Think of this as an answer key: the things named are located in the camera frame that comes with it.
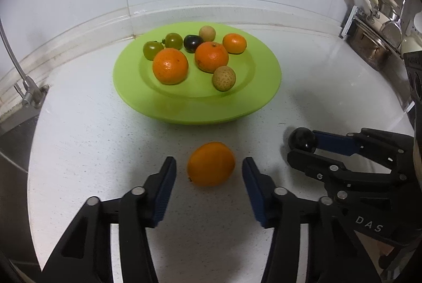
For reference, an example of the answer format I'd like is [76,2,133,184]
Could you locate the dark plum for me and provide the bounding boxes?
[183,35,204,53]
[288,128,318,153]

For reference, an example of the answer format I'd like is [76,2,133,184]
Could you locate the orange tangerine with stem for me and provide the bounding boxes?
[187,142,236,187]

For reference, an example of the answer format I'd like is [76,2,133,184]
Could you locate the tan longan fruit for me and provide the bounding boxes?
[212,66,236,92]
[198,25,216,42]

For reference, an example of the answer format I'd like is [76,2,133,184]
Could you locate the small orange tangerine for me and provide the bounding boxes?
[222,33,247,55]

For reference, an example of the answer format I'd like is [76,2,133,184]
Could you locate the green tomato fruit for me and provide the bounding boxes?
[142,41,164,61]

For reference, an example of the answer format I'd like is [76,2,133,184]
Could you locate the large orange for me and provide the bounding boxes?
[194,42,229,73]

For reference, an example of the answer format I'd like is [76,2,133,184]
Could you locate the green round fruit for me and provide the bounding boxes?
[162,32,183,50]

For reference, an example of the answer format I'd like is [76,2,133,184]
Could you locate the person right hand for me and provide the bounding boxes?
[376,241,395,256]

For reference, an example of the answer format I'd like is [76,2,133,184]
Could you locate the steel pot on rack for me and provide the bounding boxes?
[346,19,392,71]

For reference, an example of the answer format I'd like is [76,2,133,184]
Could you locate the green plastic plate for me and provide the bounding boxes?
[113,22,282,125]

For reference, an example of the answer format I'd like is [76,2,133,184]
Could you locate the steel ladle utensil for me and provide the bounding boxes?
[381,0,406,48]

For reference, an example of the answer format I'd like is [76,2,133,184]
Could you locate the stainless steel sink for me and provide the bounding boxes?
[1,116,39,271]

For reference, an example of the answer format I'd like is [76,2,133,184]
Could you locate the curved steel faucet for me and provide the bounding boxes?
[0,22,49,109]

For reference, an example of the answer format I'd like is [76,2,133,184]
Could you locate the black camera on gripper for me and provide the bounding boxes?
[404,50,422,125]

